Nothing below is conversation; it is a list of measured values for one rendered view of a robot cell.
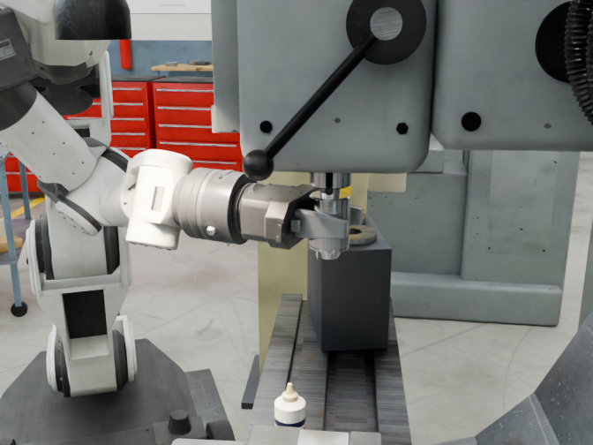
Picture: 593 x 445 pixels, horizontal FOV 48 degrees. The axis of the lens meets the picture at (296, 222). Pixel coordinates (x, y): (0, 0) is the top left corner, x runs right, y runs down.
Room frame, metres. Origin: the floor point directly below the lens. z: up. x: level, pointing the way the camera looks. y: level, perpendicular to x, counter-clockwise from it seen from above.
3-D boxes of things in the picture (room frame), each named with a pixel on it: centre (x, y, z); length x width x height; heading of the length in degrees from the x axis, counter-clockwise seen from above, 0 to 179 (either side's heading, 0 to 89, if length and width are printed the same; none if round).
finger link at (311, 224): (0.71, -0.03, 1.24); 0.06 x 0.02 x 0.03; 67
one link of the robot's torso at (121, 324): (1.48, 0.50, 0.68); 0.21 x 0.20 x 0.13; 17
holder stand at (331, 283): (1.17, -0.09, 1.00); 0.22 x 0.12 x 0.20; 5
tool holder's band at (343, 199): (0.74, -0.04, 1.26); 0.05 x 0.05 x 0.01
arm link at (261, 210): (0.78, 0.05, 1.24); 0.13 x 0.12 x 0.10; 157
